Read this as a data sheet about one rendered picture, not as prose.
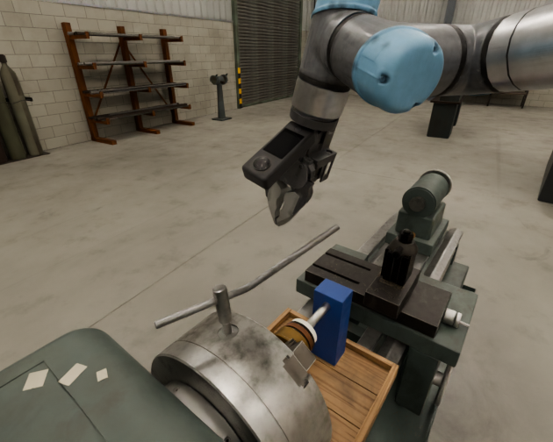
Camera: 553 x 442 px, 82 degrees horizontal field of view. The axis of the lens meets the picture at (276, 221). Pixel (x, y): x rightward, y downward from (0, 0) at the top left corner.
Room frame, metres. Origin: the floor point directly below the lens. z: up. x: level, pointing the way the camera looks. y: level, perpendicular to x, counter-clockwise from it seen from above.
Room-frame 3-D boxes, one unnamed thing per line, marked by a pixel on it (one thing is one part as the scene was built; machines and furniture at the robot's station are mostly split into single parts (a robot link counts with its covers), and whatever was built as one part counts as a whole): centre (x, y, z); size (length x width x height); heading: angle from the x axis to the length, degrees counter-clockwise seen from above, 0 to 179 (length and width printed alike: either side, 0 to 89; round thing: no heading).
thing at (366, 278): (0.84, -0.32, 0.95); 0.43 x 0.18 x 0.04; 53
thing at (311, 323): (0.56, -0.09, 1.08); 0.13 x 0.07 x 0.07; 143
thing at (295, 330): (0.47, -0.03, 1.08); 0.09 x 0.09 x 0.09; 53
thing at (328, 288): (0.63, -0.14, 1.00); 0.08 x 0.06 x 0.23; 53
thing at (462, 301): (0.87, -0.37, 0.89); 0.53 x 0.30 x 0.06; 53
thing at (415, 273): (0.78, -0.36, 1.00); 0.20 x 0.10 x 0.05; 143
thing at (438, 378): (0.73, -0.52, 0.73); 0.27 x 0.12 x 0.27; 143
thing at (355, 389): (0.56, -0.09, 0.88); 0.36 x 0.30 x 0.04; 53
